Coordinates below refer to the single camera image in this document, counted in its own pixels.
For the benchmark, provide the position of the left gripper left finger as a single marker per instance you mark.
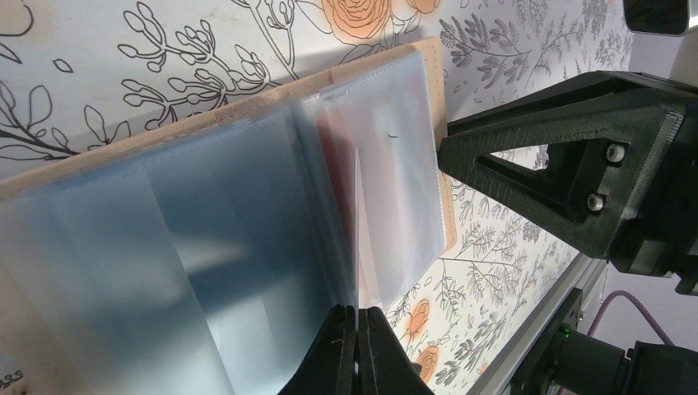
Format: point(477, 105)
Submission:
point(329, 365)

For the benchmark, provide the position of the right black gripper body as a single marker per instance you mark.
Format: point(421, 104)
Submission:
point(662, 239)

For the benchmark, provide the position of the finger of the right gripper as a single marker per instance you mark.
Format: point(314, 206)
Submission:
point(576, 158)

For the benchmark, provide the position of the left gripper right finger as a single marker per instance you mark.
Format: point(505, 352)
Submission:
point(383, 364)

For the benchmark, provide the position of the beige card holder wallet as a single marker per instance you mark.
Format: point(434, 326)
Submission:
point(203, 257)

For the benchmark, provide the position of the black card bottom pair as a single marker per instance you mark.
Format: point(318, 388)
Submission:
point(356, 236)

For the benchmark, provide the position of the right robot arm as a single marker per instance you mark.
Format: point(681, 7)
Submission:
point(585, 365)

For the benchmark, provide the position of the floral table mat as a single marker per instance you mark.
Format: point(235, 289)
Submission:
point(77, 75)

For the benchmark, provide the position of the aluminium rail frame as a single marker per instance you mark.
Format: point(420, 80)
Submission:
point(540, 321)

